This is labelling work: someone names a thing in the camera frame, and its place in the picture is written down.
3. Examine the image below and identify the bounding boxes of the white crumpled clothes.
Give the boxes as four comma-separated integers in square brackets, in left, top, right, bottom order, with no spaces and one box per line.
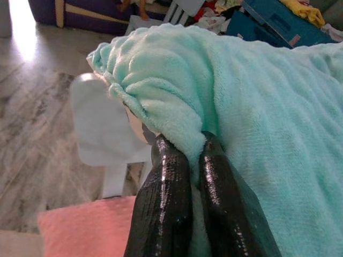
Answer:
[199,15,232,35]

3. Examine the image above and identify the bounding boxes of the purple armchair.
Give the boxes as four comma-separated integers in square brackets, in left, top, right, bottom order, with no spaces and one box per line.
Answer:
[27,0,172,36]

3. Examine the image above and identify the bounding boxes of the teal fleece pillow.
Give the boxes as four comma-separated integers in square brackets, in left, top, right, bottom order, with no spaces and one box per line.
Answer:
[86,22,343,257]

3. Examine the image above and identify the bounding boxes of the pink pillow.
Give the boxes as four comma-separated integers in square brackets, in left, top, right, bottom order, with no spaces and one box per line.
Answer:
[36,195,138,257]

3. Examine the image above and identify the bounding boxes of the blue suitcase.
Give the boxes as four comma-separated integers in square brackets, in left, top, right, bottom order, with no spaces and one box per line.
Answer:
[226,0,339,49]

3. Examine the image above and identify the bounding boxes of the yellow cloth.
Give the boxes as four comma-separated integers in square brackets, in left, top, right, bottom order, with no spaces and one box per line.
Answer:
[278,0,326,29]

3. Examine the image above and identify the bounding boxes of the light blue child chair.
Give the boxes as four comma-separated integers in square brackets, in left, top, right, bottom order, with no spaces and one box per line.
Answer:
[70,72,154,199]
[128,0,205,31]

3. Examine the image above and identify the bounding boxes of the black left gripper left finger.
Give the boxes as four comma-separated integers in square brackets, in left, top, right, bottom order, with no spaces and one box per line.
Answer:
[124,134,194,257]

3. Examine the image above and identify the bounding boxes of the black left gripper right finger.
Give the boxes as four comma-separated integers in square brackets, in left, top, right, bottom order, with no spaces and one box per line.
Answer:
[199,131,282,257]

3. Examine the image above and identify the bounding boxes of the child in patterned dress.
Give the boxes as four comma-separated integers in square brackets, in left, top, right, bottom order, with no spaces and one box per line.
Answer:
[117,0,150,20]

